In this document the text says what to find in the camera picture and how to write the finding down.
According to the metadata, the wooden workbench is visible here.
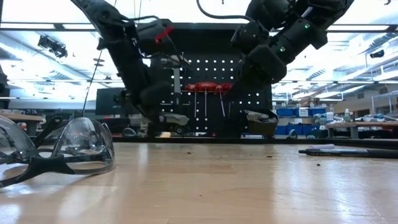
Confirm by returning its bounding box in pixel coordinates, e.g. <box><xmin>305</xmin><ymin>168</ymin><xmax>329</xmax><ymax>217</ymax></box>
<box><xmin>325</xmin><ymin>121</ymin><xmax>398</xmax><ymax>140</ymax></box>
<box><xmin>0</xmin><ymin>112</ymin><xmax>44</xmax><ymax>135</ymax></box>

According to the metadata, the black ceiling mounted device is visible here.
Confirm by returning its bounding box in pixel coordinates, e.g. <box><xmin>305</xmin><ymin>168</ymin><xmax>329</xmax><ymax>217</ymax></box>
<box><xmin>37</xmin><ymin>34</ymin><xmax>68</xmax><ymax>59</ymax></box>

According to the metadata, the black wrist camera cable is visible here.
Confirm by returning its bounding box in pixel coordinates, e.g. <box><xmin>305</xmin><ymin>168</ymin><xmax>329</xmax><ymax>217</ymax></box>
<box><xmin>118</xmin><ymin>14</ymin><xmax>162</xmax><ymax>24</ymax></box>
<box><xmin>196</xmin><ymin>0</ymin><xmax>256</xmax><ymax>22</ymax></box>

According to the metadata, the hanging black cable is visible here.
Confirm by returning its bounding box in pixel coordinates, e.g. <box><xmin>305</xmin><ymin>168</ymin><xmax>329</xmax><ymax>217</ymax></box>
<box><xmin>81</xmin><ymin>48</ymin><xmax>104</xmax><ymax>118</ymax></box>

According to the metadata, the red T-handle hex key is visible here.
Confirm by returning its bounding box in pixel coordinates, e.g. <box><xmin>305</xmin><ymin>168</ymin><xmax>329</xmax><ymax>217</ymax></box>
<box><xmin>185</xmin><ymin>83</ymin><xmax>200</xmax><ymax>119</ymax></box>
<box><xmin>195</xmin><ymin>82</ymin><xmax>218</xmax><ymax>118</ymax></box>
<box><xmin>220</xmin><ymin>82</ymin><xmax>234</xmax><ymax>118</ymax></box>
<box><xmin>216</xmin><ymin>86</ymin><xmax>226</xmax><ymax>118</ymax></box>

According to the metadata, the red cable tie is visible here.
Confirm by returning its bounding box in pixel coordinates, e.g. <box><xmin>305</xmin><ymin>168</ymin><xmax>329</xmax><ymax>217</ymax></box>
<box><xmin>154</xmin><ymin>26</ymin><xmax>175</xmax><ymax>44</ymax></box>

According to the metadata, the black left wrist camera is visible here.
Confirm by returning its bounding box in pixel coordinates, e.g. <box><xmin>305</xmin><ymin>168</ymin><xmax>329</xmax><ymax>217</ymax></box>
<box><xmin>136</xmin><ymin>20</ymin><xmax>170</xmax><ymax>56</ymax></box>

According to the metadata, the clear safety glasses black frame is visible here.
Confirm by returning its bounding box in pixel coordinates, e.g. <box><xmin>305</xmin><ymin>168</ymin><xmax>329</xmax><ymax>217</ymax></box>
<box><xmin>0</xmin><ymin>114</ymin><xmax>116</xmax><ymax>189</ymax></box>
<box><xmin>101</xmin><ymin>121</ymin><xmax>116</xmax><ymax>147</ymax></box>

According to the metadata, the black left wrist camera cable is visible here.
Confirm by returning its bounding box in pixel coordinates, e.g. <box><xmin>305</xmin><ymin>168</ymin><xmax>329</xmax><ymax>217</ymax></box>
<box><xmin>118</xmin><ymin>14</ymin><xmax>162</xmax><ymax>24</ymax></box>

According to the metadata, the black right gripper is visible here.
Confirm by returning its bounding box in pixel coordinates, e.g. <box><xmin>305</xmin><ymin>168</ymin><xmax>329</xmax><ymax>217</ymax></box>
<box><xmin>224</xmin><ymin>45</ymin><xmax>289</xmax><ymax>102</ymax></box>

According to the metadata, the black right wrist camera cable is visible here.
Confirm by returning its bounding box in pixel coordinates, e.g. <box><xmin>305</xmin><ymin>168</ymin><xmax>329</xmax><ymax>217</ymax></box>
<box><xmin>196</xmin><ymin>0</ymin><xmax>256</xmax><ymax>22</ymax></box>

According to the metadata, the black computer monitor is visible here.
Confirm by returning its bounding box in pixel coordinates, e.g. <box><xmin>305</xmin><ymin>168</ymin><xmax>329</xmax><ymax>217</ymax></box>
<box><xmin>95</xmin><ymin>87</ymin><xmax>131</xmax><ymax>116</ymax></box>

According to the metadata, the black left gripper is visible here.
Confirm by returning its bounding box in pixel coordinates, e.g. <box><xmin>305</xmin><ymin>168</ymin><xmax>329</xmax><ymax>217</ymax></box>
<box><xmin>124</xmin><ymin>58</ymin><xmax>174</xmax><ymax>124</ymax></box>

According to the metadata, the blue storage bin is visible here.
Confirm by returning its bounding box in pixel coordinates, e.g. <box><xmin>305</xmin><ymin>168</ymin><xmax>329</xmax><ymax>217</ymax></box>
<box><xmin>285</xmin><ymin>124</ymin><xmax>315</xmax><ymax>136</ymax></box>
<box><xmin>276</xmin><ymin>108</ymin><xmax>297</xmax><ymax>118</ymax></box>
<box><xmin>309</xmin><ymin>107</ymin><xmax>327</xmax><ymax>117</ymax></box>

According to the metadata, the black plastic pegboard bin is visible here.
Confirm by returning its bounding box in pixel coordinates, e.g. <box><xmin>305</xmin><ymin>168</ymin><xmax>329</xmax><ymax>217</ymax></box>
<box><xmin>247</xmin><ymin>108</ymin><xmax>280</xmax><ymax>138</ymax></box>

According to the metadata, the black pegboard tool stand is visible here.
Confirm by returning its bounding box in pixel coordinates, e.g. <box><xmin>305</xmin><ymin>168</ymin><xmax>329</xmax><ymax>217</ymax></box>
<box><xmin>147</xmin><ymin>20</ymin><xmax>274</xmax><ymax>138</ymax></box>

